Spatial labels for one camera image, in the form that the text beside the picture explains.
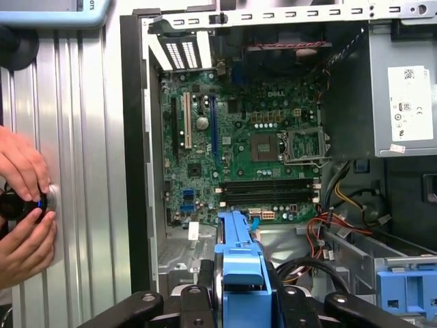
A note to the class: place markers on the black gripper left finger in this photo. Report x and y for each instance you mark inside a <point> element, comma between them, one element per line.
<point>196,307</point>

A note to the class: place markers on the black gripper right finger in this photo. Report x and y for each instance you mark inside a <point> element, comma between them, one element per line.
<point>297,311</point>

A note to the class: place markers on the person's right hand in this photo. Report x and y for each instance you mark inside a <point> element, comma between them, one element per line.
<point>27,249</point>

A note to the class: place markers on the person's left hand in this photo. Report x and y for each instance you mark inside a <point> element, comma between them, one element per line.
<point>20,160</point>

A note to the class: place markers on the grey metal drive cage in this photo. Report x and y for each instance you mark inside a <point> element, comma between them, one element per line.
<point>355,259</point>

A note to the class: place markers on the beige board connector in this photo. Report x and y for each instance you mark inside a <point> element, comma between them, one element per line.
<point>268,216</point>

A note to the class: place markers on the black RAM slot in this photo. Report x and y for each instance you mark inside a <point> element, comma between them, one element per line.
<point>266,182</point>
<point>266,202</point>
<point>266,195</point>
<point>266,189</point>

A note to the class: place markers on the blue plastic drive latch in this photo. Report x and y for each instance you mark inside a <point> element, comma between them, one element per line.
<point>409,290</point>

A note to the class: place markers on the green motherboard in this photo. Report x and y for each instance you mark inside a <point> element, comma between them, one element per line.
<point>239,171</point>

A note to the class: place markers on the CPU socket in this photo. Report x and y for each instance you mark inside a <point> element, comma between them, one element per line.
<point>264,147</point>

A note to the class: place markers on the long black expansion slot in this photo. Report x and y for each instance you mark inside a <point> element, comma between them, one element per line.
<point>175,136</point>

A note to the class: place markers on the metal socket cover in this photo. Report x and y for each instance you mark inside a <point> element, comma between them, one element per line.
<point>305,130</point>

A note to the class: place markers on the black open PC case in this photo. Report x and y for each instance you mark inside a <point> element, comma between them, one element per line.
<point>133,136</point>

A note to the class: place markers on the silver coin battery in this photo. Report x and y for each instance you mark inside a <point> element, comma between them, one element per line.
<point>202,123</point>

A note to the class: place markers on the beige expansion slot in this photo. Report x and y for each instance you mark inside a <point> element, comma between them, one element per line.
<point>187,123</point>

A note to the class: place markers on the short black expansion slot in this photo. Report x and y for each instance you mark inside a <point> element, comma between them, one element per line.
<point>200,104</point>

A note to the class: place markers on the grey power supply unit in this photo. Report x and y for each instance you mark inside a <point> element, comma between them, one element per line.
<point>379,102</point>

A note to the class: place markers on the silver perforated slot cover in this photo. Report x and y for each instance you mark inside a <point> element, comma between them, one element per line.
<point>175,56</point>
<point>191,54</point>

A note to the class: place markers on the pale blue teach pendant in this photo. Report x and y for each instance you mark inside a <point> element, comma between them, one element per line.
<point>95,13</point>

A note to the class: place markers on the black round object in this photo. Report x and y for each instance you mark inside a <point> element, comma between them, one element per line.
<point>17,48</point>

